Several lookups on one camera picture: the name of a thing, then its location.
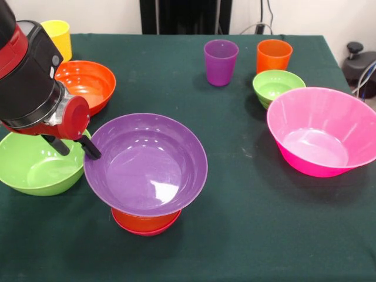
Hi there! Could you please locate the dark green tablecloth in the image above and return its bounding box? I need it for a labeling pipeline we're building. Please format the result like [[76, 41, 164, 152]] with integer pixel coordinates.
[[0, 33, 376, 282]]

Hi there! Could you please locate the purple plastic bowl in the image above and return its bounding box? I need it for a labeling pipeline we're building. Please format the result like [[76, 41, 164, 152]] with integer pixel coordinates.
[[83, 113, 209, 218]]

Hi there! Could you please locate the small orange plastic bowl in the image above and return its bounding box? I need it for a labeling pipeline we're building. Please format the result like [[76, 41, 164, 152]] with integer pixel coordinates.
[[111, 207, 182, 233]]

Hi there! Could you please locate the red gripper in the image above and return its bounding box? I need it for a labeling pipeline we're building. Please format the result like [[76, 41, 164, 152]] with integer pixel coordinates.
[[1, 95, 102, 161]]

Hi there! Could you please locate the yellow plastic cup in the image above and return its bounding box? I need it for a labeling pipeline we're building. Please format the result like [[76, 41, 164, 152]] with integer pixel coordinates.
[[40, 19, 73, 62]]

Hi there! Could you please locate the large green plastic bowl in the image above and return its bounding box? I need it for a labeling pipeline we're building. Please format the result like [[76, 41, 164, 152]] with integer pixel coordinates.
[[0, 129, 92, 197]]

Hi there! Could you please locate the purple plastic cup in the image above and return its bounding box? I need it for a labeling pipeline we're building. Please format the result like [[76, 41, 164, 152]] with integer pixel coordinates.
[[204, 39, 240, 87]]

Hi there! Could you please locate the small green plastic bowl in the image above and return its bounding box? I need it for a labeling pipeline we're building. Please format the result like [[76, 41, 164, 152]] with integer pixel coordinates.
[[252, 69, 307, 110]]

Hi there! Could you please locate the large orange plastic bowl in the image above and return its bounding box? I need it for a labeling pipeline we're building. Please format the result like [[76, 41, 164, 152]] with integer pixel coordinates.
[[54, 60, 117, 118]]

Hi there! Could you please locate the orange plastic cup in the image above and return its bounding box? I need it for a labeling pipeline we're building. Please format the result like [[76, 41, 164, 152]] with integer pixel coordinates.
[[256, 39, 294, 74]]

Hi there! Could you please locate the large pink plastic bowl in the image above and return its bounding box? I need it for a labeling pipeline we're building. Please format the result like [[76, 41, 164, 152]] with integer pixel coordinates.
[[266, 86, 376, 179]]

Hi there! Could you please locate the white and blue cable bundle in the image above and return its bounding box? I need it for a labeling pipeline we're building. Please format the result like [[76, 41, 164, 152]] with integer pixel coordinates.
[[352, 63, 376, 100]]

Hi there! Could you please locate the black hanging cable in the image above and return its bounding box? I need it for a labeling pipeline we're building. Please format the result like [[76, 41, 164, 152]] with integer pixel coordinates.
[[265, 0, 276, 25]]

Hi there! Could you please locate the small red plastic bowl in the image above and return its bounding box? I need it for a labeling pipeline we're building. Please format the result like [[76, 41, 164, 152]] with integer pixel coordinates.
[[110, 210, 180, 237]]

